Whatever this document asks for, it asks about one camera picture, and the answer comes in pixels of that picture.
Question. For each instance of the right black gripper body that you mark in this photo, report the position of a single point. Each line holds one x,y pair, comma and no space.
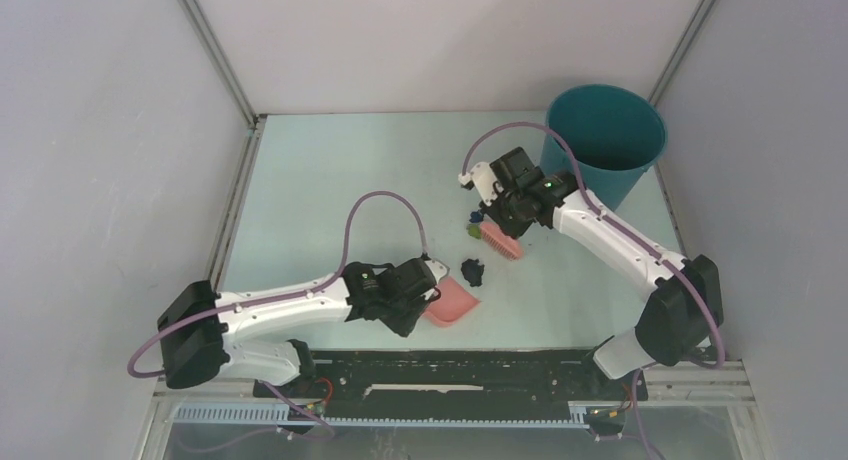
506,214

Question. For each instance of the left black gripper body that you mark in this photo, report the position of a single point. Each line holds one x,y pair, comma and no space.
403,314

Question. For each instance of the pink plastic hand brush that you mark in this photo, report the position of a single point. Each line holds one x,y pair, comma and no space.
497,240

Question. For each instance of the pink plastic dustpan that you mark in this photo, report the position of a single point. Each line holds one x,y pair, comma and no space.
454,303

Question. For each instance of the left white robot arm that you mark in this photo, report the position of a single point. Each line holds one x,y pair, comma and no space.
210,335

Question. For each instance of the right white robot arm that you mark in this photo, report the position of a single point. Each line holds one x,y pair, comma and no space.
683,300

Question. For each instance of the green paper scrap far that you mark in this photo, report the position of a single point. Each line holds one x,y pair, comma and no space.
474,231

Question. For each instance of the large black paper scrap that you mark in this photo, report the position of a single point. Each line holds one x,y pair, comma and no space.
472,271

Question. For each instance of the teal plastic bucket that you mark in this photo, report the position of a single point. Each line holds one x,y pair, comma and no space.
614,134

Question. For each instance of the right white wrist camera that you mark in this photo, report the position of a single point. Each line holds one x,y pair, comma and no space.
483,180

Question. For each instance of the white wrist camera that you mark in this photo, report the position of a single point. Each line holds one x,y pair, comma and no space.
483,180
438,270

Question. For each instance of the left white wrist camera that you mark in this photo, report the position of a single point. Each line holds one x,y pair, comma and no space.
438,270

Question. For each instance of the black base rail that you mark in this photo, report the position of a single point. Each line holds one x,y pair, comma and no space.
459,385

